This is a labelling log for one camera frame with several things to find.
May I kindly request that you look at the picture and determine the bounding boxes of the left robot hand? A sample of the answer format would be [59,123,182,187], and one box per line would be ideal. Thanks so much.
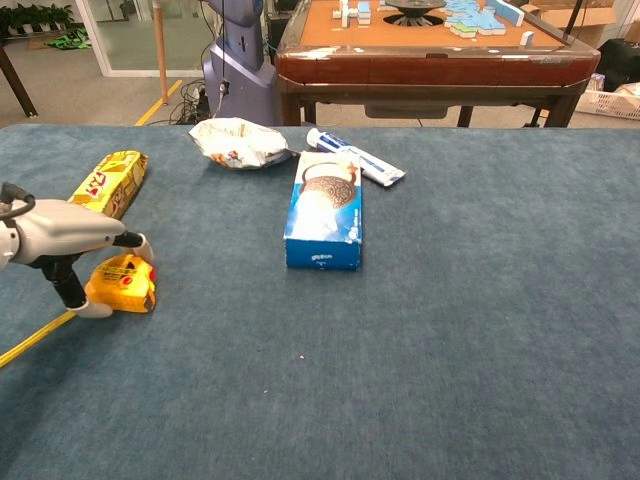
[8,198,156,320]

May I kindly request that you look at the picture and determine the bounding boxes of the yellow tape measure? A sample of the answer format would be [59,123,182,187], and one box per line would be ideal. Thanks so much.
[0,253,158,370]

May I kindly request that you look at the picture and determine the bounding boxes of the purple robot base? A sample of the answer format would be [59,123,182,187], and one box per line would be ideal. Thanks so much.
[202,0,277,127]

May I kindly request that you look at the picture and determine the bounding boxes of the yellow snack package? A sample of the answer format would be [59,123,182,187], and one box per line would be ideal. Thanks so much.
[67,149,150,221]

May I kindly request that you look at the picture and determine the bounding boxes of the dark table leg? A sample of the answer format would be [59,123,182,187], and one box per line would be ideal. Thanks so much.
[0,42,39,119]

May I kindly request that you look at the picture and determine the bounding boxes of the green cloth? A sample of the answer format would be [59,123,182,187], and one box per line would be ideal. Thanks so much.
[45,28,94,51]

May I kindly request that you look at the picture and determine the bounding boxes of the crumpled white snack bag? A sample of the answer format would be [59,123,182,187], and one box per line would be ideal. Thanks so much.
[188,117,291,172]

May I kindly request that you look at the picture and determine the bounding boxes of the white framed glass partition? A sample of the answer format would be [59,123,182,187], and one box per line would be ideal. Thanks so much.
[74,0,209,79]

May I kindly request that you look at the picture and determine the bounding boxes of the wooden pole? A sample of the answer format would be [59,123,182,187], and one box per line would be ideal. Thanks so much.
[152,0,170,106]

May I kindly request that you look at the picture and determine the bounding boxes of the row of potted plants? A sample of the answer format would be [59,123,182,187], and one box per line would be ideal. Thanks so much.
[0,2,75,36]

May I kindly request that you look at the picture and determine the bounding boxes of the blue cookie box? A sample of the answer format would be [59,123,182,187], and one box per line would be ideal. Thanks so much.
[283,150,364,273]

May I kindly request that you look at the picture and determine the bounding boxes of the white blue toothpaste tube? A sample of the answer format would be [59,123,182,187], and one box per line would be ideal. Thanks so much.
[305,127,407,188]

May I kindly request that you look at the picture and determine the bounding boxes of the blue carpet table cover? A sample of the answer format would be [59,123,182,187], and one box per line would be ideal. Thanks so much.
[0,123,640,480]

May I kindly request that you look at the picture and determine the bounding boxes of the small group of mahjong tiles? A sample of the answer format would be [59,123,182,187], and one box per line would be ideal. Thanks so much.
[333,0,374,27]

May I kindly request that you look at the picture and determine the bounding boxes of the wooden mahjong table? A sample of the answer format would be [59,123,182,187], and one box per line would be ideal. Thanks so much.
[274,0,602,129]

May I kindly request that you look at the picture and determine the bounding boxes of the black mahjong table hub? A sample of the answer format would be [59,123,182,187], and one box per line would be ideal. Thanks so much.
[383,0,448,27]

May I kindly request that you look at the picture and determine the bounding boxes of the pile of blue mahjong tiles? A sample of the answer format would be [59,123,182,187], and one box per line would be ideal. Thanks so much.
[443,0,526,39]

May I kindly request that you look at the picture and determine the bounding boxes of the thin black pole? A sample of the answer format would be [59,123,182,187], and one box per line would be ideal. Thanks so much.
[564,0,585,39]

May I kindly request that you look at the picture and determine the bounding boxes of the white plastic basket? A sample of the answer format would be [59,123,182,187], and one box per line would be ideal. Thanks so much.
[574,82,640,121]

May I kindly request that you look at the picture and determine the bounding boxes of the cardboard box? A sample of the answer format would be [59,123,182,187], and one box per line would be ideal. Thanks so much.
[529,0,621,49]

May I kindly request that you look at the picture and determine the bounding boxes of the black bag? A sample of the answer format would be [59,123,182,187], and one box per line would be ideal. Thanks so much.
[597,38,640,94]

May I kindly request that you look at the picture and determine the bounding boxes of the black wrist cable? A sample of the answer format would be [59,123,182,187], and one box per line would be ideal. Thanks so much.
[0,182,37,221]

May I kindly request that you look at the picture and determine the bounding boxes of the bundle of floor cables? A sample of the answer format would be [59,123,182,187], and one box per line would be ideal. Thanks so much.
[168,78,214,126]

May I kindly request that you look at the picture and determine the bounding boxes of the hanging cable with connector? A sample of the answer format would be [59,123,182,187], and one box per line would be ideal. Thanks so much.
[215,0,232,119]

